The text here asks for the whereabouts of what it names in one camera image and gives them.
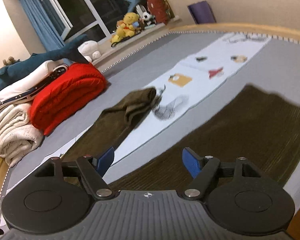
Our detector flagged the dark olive corduroy pants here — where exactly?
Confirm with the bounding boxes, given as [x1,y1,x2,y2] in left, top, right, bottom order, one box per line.
[62,85,300,190]

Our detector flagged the red knitted folded blanket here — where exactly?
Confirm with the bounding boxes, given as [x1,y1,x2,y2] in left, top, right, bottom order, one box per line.
[29,63,107,136]

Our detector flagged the cream fleece folded blanket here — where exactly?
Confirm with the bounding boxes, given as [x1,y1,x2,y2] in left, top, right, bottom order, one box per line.
[0,103,44,167]

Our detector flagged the white folded garment dark trim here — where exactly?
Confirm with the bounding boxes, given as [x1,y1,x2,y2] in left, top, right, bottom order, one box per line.
[0,60,68,110]

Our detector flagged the white printed deer cloth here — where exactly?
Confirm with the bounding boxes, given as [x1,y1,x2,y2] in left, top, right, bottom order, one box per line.
[114,33,271,162]

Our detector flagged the teal shark plush toy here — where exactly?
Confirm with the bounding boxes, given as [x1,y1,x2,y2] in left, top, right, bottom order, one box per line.
[0,34,89,91]

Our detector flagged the white round plush toy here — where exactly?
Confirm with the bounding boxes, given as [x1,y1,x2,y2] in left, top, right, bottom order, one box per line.
[78,40,101,62]

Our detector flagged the yellow bear plush toy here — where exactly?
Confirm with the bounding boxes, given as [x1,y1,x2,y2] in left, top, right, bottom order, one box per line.
[110,12,141,47]

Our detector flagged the purple box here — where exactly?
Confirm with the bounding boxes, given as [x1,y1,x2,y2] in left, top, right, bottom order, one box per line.
[187,1,216,24]

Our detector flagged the panda plush toy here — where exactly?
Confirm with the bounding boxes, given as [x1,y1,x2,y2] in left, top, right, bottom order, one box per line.
[141,11,156,26]

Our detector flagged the white framed window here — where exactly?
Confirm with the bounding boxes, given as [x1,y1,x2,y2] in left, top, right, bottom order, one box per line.
[39,0,145,42]

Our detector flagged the blue left curtain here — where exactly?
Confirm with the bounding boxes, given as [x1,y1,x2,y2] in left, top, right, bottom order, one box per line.
[19,0,65,51]

